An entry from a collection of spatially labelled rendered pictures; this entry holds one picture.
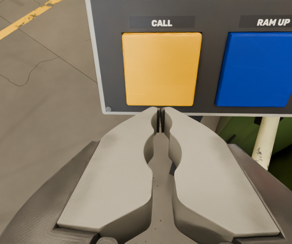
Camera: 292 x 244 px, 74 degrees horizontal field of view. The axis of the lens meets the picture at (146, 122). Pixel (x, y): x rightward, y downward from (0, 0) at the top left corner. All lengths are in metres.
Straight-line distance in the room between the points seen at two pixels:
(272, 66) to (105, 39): 0.16
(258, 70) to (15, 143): 1.46
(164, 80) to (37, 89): 1.53
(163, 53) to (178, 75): 0.03
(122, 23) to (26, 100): 1.51
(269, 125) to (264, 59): 0.46
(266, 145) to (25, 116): 1.44
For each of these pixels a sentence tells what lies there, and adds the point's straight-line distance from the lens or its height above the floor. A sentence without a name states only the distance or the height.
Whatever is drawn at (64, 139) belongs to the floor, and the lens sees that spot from 1.39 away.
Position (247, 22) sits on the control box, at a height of 1.05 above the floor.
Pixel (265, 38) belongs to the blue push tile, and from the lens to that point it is 0.22.
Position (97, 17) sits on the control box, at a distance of 0.21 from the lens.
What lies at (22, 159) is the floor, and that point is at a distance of 1.46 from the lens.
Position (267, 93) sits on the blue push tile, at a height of 0.99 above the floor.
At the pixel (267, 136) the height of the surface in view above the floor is 0.64.
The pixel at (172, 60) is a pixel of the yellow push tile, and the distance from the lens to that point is 0.20.
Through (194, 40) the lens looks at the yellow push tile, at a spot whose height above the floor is 1.04.
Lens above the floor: 1.17
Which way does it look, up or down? 63 degrees down
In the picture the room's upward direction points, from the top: 4 degrees counter-clockwise
